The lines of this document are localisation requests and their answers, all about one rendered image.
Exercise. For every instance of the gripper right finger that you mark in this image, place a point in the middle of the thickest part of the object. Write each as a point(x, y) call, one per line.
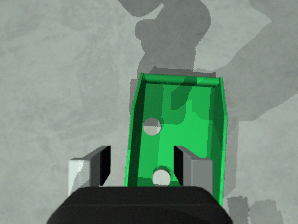
point(191, 170)

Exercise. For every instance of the grey steel disc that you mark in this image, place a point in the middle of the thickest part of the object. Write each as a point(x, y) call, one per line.
point(161, 177)
point(152, 126)

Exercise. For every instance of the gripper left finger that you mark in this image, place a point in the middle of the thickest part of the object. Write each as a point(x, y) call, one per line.
point(90, 171)

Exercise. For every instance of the green bin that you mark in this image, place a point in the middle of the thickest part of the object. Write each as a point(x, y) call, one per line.
point(192, 112)

